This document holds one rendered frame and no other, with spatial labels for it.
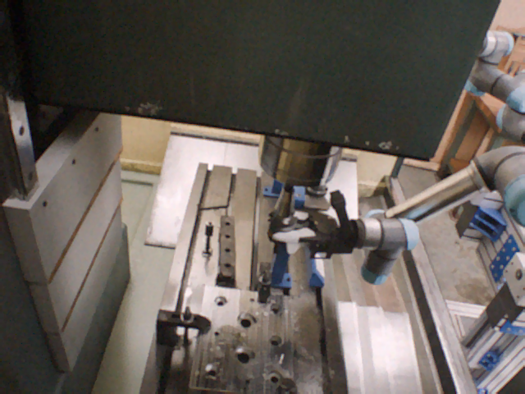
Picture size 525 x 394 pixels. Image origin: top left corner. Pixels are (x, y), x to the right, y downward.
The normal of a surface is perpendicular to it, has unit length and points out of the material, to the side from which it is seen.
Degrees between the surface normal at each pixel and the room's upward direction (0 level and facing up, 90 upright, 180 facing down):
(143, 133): 90
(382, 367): 8
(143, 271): 0
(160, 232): 24
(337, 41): 90
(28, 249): 90
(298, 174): 90
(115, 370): 0
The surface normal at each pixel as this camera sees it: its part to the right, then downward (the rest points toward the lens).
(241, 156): 0.15, -0.48
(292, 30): -0.02, 0.60
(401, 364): 0.15, -0.69
